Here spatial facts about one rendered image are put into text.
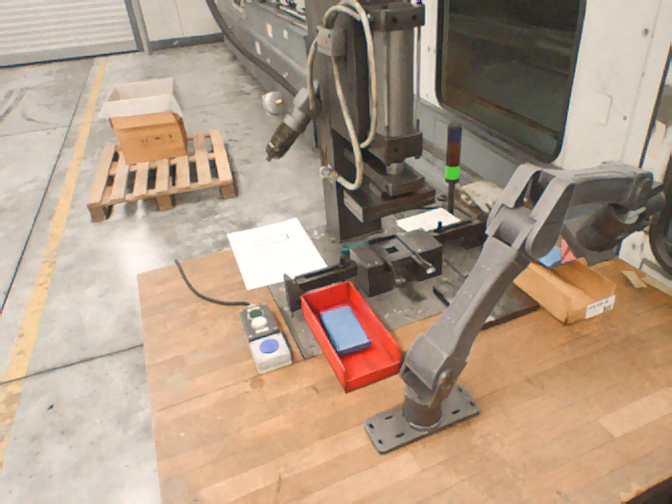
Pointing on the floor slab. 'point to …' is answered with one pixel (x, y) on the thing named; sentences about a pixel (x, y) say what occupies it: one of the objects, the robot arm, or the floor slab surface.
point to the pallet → (108, 182)
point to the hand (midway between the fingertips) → (565, 259)
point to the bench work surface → (640, 302)
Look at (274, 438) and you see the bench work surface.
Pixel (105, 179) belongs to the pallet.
